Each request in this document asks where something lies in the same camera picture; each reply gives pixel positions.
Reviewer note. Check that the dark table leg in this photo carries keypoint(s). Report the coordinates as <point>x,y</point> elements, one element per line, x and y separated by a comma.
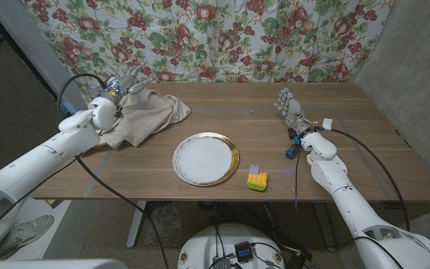
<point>325,228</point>

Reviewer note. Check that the floral fruit print backdrop cloth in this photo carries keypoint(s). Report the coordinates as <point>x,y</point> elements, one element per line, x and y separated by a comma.
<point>218,37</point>

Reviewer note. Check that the grey sneaker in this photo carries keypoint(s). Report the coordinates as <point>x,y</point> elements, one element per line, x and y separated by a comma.
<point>24,233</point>

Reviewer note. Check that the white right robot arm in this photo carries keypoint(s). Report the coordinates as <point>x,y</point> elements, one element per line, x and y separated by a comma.
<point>334,179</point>

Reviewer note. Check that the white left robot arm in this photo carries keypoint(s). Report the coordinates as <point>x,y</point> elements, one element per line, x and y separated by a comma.
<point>50,157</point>

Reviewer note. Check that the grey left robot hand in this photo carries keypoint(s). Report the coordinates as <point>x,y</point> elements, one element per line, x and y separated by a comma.
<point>123,86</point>

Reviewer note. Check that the purple orange green toy bricks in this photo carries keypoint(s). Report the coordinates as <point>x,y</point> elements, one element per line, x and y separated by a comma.
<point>257,180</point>

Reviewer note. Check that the black device on torso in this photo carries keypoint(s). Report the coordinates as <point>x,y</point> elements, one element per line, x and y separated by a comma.
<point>243,251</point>

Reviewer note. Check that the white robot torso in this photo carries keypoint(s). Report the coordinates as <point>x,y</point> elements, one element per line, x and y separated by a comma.
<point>204,246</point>

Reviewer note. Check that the beige jacket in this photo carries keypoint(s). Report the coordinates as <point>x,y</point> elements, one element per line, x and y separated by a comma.
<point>151,112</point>

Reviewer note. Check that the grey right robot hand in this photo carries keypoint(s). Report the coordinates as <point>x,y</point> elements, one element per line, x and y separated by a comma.
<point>293,110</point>

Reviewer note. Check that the white table leg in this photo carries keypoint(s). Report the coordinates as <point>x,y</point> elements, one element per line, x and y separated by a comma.
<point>136,224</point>

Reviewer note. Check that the gold-rimmed paper plate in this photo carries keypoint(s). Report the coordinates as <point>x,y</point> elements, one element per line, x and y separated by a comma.
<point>205,158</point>

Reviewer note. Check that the blue object by wall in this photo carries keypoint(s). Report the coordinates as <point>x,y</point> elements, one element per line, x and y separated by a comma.
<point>67,108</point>

